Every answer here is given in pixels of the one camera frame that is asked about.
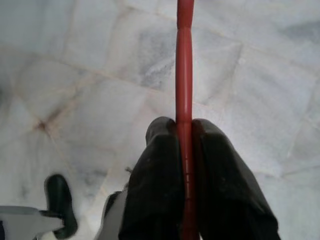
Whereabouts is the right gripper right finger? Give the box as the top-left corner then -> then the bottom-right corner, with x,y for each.
192,118 -> 280,240

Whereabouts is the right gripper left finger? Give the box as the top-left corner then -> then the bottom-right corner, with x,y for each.
118,117 -> 186,240

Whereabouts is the coral red plastic hanger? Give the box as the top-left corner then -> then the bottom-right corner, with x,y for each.
174,0 -> 202,240

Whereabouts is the black robot foot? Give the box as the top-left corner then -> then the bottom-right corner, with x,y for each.
44,174 -> 78,240

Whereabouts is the grey robot leg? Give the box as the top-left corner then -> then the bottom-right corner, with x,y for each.
0,204 -> 66,240

